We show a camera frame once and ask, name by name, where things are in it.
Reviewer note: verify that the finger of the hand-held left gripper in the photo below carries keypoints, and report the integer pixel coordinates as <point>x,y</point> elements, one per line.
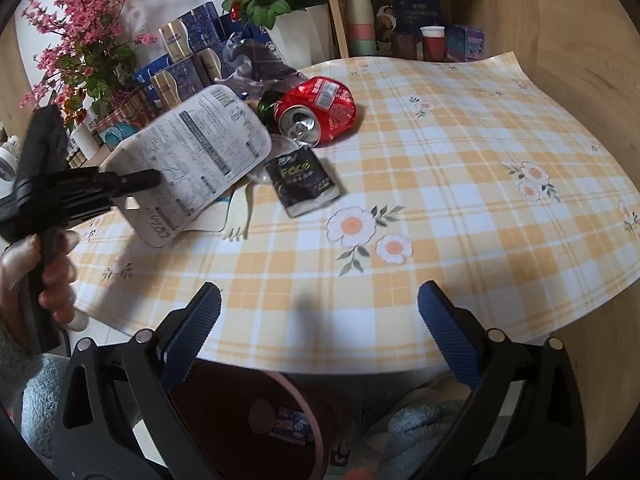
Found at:
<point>130,181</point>
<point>92,210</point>

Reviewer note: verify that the light blue fluffy robe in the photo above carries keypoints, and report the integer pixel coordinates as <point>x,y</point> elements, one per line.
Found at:
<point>415,430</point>

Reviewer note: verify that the white square flower pot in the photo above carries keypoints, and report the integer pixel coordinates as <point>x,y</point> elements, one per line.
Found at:
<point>300,35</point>

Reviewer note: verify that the checkered floral tablecloth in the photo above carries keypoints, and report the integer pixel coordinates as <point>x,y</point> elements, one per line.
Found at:
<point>450,210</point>

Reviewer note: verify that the clear plastic bag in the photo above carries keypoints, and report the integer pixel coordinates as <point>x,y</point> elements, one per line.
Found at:
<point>260,65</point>

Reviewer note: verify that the blue white carton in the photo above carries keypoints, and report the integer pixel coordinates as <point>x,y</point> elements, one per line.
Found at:
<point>262,40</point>

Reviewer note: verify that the red cup white lid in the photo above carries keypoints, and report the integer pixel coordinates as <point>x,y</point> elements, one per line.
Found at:
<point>433,45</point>

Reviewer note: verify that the white plastic fork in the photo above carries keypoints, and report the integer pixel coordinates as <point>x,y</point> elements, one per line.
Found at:
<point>240,210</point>

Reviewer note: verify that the pink blossom bouquet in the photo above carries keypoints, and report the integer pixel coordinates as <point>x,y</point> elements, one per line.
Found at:
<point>85,25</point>

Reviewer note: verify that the blue flat carton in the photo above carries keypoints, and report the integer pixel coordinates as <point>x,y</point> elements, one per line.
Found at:
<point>150,72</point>

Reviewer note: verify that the blue printed box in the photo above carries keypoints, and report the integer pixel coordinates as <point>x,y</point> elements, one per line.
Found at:
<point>420,12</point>

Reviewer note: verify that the white slim vase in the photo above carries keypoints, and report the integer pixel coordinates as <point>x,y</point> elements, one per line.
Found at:
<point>86,140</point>

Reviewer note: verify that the brown teal scalloped planter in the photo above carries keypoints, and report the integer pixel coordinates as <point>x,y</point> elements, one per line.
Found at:
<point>122,120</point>

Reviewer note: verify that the brown jar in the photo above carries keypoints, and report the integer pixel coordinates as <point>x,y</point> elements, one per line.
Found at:
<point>406,46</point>

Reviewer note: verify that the dark blue picture book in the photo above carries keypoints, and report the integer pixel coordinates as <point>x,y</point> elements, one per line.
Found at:
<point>386,20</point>

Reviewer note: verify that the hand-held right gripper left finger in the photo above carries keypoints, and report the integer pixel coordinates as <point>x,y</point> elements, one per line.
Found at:
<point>192,330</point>

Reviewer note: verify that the dark blue small box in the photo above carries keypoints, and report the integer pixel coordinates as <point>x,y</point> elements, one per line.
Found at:
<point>232,27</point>

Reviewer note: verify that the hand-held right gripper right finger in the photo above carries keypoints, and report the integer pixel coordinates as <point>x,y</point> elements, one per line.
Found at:
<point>450,335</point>

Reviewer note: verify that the purple printed box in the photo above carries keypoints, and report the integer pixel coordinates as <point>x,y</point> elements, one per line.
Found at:
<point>465,45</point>

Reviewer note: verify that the white small fan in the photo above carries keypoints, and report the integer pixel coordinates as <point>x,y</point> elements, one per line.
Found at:
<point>7,165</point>

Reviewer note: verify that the dark red trash bin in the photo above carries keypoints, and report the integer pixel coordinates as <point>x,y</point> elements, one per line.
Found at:
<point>225,420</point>

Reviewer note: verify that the black tissue packet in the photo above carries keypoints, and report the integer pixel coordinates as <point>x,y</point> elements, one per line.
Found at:
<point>300,175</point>

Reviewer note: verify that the person's left hand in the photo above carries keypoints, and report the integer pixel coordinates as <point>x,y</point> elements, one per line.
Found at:
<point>55,295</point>

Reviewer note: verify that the green foil wrapper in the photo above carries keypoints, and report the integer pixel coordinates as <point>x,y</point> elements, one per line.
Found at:
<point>267,107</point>

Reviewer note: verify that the blue printed snack packet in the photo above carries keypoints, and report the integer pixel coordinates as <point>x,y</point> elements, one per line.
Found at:
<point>291,426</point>

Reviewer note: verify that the crushed red soda can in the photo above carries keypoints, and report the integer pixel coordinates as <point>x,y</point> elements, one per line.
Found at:
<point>325,105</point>

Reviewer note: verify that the white printed plastic pouch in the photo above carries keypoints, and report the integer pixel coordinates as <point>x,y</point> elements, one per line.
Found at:
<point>200,135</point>

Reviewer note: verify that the orange flower bunch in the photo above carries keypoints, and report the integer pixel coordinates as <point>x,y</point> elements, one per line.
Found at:
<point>72,115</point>

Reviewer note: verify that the row of small brown bottles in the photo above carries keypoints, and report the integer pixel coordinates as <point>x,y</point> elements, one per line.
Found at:
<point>80,156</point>

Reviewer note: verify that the stack of pastel cups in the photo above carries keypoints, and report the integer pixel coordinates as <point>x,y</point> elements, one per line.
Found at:
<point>360,20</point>

